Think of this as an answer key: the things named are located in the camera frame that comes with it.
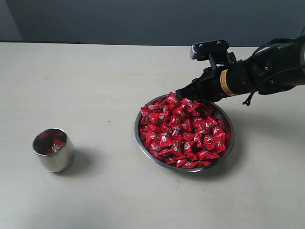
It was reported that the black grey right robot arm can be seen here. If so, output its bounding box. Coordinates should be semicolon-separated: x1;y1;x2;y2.
176;36;305;106

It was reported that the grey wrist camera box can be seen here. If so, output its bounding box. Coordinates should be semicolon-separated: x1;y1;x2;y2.
190;40;237;70

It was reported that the pile of red candies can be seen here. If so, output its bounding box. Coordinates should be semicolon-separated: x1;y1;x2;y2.
139;92;226;168

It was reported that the steel cup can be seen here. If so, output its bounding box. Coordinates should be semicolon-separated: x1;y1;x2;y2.
32;128;75;173

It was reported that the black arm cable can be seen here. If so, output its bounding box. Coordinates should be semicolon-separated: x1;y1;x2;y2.
242;35;305;105

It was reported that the steel bowl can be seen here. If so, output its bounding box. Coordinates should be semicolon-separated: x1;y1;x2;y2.
134;94;235;173

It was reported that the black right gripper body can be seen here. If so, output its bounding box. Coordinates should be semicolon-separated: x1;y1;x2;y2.
197;64;260;103

